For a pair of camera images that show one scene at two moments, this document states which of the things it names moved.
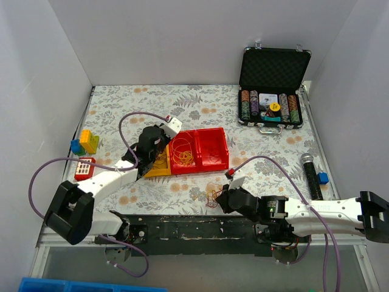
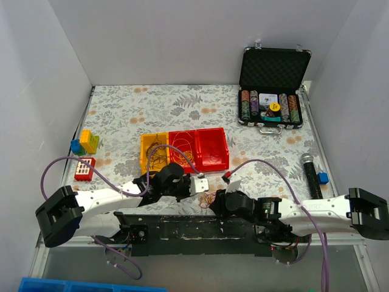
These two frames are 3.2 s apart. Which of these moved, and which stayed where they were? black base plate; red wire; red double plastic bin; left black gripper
Moved: left black gripper
Stayed: black base plate; red wire; red double plastic bin
